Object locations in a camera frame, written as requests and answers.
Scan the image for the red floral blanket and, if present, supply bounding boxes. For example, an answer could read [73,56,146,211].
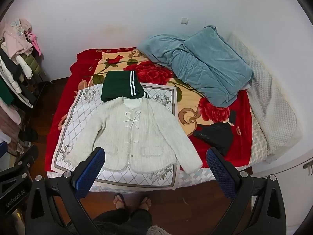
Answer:
[46,47,253,172]

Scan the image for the green sweater with white stripes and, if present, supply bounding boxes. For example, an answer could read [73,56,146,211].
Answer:
[101,70,150,102]

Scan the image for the metal clothes rack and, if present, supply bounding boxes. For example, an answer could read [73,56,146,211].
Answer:
[15,54,53,157]

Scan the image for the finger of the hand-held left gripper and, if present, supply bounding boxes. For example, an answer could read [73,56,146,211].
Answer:
[0,145,39,192]

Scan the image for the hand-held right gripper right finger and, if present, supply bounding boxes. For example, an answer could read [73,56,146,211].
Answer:
[206,147,287,235]

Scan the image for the person's right foot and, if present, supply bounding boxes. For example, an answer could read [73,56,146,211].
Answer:
[139,196,152,211]

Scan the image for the white lattice floral mat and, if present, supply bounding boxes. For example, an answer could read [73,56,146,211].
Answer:
[51,83,178,191]

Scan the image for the white quilted duvet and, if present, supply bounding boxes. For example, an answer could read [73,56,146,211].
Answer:
[228,33,303,163]

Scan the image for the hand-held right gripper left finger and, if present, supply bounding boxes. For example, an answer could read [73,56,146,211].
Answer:
[24,147,106,235]

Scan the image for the light blue garment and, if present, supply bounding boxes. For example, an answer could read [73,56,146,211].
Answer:
[136,25,254,108]

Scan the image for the person's foot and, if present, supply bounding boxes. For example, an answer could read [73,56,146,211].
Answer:
[112,193,128,210]
[139,196,152,211]

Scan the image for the row of hanging clothes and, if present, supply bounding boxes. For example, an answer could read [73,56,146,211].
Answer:
[0,18,47,150]

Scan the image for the bed with white check sheet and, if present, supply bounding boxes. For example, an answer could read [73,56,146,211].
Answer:
[46,47,304,193]

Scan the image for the person's black trousers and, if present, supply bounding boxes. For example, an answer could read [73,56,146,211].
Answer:
[92,209,152,235]

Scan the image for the black plastic bag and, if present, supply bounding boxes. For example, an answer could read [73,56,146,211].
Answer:
[193,122,234,156]

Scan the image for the white cabinet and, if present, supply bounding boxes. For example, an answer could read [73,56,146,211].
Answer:
[252,149,313,235]

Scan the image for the white fuzzy jacket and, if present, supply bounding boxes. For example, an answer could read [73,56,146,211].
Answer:
[66,96,203,175]

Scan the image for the person's left foot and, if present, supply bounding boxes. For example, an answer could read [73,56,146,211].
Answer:
[112,193,128,210]

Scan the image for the person's grey knit top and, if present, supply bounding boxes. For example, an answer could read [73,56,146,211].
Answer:
[146,225,169,235]

